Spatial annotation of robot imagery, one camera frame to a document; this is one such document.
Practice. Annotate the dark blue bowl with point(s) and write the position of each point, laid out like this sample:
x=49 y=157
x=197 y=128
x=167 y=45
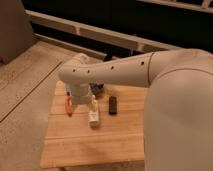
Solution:
x=96 y=88

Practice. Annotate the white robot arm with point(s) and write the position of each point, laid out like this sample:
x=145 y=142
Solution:
x=178 y=109

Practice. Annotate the white wooden rail frame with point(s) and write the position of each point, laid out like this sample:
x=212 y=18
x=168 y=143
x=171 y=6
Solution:
x=113 y=38

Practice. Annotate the small white bottle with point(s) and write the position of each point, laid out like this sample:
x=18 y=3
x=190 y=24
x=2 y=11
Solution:
x=94 y=104

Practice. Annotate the black rectangular block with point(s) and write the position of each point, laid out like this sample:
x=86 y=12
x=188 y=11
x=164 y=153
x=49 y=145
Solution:
x=112 y=105

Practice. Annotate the black bracket on rail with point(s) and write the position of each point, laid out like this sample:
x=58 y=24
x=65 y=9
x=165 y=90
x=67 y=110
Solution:
x=108 y=57

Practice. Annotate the wooden board table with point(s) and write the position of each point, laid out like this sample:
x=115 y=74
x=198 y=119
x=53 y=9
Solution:
x=70 y=141

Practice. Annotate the beige cabinet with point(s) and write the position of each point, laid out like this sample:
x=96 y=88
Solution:
x=16 y=33

